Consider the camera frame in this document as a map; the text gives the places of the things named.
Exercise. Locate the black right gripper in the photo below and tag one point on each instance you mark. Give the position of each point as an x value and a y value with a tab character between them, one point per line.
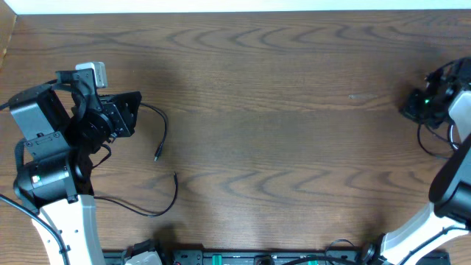
409	108

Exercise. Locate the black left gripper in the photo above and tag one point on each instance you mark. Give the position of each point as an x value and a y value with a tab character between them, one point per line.
125	112

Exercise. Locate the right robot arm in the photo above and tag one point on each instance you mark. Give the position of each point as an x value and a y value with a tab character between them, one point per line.
446	216

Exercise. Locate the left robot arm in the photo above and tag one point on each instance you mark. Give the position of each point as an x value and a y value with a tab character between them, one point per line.
62	128

